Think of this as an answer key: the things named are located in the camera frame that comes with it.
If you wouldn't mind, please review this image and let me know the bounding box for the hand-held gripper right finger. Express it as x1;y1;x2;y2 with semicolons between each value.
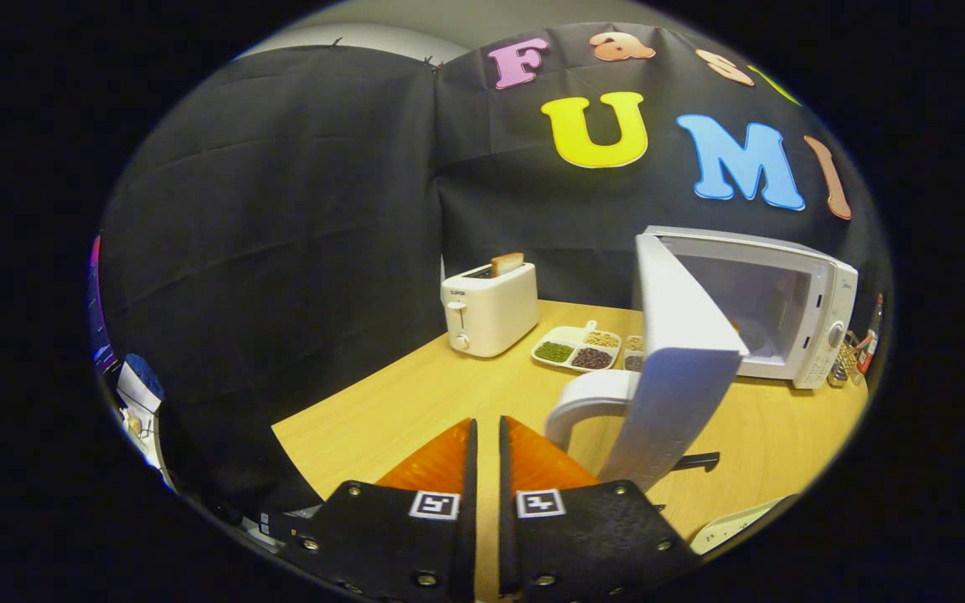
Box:
498;415;701;603

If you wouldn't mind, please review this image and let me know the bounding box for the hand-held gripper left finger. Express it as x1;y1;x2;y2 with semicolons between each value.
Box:
281;417;479;603

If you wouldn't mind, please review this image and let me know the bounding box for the white microwave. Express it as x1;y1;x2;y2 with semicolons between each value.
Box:
544;224;859;492

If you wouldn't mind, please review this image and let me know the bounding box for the divided tray of beans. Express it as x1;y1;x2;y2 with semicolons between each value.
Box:
531;321;644;374

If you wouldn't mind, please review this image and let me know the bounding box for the white toaster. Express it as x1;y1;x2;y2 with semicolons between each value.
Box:
440;261;540;359

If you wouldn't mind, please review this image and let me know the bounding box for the cream plate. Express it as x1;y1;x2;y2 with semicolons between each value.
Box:
690;496;789;555

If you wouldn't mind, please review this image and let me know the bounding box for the clear plastic water bottle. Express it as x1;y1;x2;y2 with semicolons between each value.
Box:
859;293;885;375

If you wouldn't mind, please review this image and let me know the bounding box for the metal wire basket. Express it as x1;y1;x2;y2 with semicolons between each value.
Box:
828;331;864;388

